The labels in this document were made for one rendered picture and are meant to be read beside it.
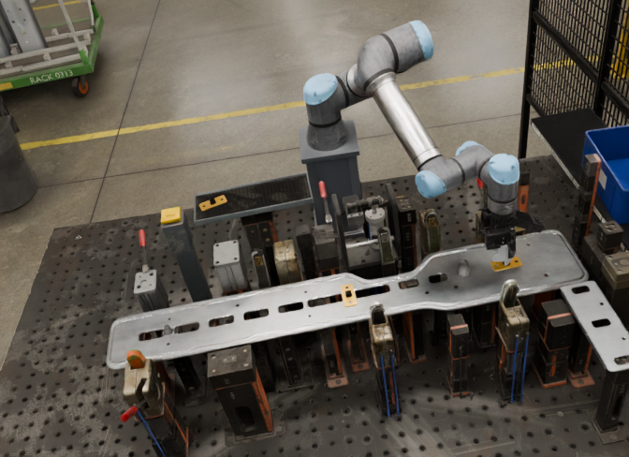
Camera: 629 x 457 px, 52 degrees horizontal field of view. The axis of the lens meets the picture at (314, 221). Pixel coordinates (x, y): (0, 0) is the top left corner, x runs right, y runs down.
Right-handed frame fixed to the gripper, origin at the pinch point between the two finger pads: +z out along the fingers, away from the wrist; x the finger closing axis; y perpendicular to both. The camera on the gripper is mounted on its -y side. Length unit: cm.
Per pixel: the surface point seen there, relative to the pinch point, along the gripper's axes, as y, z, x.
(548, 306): -6.0, 4.3, 16.5
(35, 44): 245, 64, -393
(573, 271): -16.5, 2.5, 7.5
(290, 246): 61, -6, -16
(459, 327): 19.5, 3.1, 18.2
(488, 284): 7.5, 2.2, 6.1
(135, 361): 105, -7, 16
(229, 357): 81, -1, 16
